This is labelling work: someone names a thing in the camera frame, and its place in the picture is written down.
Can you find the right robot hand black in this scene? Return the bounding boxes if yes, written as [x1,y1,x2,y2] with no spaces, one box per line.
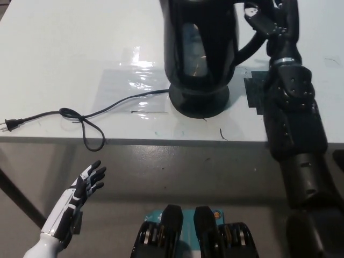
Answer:
[243,0,302,66]

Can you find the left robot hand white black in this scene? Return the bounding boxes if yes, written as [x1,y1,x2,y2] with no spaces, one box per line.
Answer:
[40,160,107,244]

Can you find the black electric kettle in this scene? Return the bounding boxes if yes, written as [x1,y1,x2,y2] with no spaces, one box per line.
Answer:
[160,0,267,95]

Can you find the round black kettle base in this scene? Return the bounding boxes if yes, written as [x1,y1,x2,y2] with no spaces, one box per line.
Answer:
[168,84,231,119]

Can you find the black table leg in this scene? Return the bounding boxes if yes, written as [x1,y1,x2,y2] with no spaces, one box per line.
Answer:
[0,168,46,230]

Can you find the black tape patch on table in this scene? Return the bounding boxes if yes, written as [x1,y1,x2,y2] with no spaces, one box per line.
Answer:
[243,69,273,116]

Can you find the clear plastic sheet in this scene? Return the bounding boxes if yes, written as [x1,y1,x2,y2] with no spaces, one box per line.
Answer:
[91,45,170,116]

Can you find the black power cord with plug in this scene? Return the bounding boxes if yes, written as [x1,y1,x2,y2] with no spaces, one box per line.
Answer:
[0,88,170,151]

